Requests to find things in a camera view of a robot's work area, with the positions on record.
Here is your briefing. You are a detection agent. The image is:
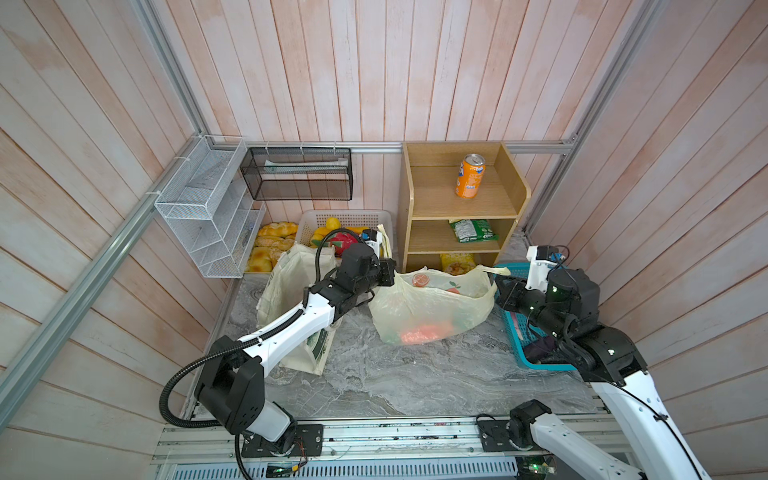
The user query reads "white plastic fruit basket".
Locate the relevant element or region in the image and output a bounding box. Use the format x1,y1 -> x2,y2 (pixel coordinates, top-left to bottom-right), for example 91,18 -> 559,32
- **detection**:
288,210 -> 395,255

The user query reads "orange soda can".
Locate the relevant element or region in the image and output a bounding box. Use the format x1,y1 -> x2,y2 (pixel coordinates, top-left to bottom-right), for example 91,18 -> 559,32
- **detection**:
455,154 -> 486,199

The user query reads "wooden shelf unit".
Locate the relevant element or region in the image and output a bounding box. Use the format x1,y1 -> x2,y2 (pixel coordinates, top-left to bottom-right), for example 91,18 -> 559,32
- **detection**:
396,142 -> 531,273

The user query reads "yellow chips packet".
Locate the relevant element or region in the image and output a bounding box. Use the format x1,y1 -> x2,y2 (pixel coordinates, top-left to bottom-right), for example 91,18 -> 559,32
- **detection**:
440,252 -> 477,276

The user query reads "pink dragon fruit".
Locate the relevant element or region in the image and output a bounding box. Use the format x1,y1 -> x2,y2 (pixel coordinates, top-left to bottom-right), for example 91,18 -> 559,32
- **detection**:
310,228 -> 357,258

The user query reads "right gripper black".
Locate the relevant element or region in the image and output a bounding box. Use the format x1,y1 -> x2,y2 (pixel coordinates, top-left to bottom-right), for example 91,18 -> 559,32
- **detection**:
493,271 -> 565,346

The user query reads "yellow plastic bag orange print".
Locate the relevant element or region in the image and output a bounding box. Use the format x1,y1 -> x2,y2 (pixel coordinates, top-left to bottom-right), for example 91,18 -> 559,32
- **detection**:
369,265 -> 511,345

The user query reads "cream canvas tote bag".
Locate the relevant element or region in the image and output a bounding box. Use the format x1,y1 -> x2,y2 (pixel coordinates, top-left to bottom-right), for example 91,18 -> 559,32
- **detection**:
257,244 -> 336,376

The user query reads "green snack packet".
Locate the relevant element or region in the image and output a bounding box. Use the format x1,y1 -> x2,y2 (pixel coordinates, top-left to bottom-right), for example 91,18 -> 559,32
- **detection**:
449,219 -> 498,244

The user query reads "white wire rack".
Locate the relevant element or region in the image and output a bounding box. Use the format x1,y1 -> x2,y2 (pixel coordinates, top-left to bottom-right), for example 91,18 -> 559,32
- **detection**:
155,135 -> 265,279

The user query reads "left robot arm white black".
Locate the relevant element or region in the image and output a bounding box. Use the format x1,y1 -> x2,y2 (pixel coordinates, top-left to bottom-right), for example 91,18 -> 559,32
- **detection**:
159,240 -> 396,450

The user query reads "yellow lemon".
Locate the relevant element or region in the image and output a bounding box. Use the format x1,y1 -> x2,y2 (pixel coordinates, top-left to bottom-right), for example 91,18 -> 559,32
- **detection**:
325,217 -> 342,232

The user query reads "black mesh basket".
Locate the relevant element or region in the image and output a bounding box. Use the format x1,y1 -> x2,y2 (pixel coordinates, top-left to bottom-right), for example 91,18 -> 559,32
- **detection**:
240,146 -> 354,201

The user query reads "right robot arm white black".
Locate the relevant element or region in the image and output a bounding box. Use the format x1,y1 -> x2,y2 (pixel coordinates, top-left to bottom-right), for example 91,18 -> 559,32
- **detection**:
495,262 -> 709,479

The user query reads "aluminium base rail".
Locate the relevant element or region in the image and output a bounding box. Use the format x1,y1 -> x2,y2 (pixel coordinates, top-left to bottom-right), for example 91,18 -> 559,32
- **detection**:
146,417 -> 552,479

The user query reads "tray of yellow breads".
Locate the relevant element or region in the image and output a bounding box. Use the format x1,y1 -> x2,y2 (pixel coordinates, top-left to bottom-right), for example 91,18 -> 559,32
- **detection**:
245,222 -> 298,273

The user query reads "purple eggplant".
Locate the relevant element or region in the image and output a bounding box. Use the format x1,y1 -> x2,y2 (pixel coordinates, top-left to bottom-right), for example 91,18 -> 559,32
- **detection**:
523,336 -> 558,364

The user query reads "teal plastic basket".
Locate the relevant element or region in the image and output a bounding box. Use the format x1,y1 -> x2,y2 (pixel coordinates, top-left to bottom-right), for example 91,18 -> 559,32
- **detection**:
494,262 -> 577,372

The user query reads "orange carrot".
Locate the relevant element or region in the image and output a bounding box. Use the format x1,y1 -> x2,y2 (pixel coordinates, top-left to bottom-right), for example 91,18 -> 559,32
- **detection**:
400,324 -> 454,345

